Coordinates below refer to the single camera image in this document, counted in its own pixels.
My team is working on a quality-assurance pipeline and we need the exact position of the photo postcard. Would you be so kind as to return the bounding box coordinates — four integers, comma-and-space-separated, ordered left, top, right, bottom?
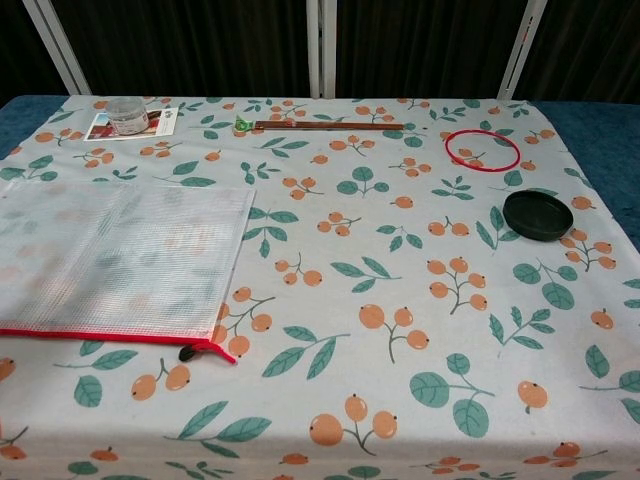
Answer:
83, 106, 180, 143

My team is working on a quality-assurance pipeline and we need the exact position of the clear plastic jar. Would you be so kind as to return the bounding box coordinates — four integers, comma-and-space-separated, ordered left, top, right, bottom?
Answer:
105, 97, 147, 136

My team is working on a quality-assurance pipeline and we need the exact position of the black pleated curtain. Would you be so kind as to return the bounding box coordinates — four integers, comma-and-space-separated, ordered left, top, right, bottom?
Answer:
0, 0, 640, 109

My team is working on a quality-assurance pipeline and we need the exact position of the white mesh zipper pouch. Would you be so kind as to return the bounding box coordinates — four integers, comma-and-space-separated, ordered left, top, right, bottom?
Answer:
0, 179, 257, 365

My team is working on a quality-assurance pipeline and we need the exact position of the red thin ring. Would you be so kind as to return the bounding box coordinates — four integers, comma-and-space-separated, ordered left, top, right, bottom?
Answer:
444, 128, 522, 175

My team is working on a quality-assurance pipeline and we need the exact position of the white metal frame post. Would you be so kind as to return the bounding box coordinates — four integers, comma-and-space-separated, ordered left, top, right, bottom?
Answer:
305, 0, 337, 99
22, 0, 94, 96
497, 0, 549, 101

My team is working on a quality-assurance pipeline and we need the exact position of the floral orange berry tablecloth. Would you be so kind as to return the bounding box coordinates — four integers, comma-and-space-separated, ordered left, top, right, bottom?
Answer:
0, 94, 640, 480

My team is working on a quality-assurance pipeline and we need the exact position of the black round lid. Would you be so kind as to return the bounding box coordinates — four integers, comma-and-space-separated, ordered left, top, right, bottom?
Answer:
502, 189, 575, 245

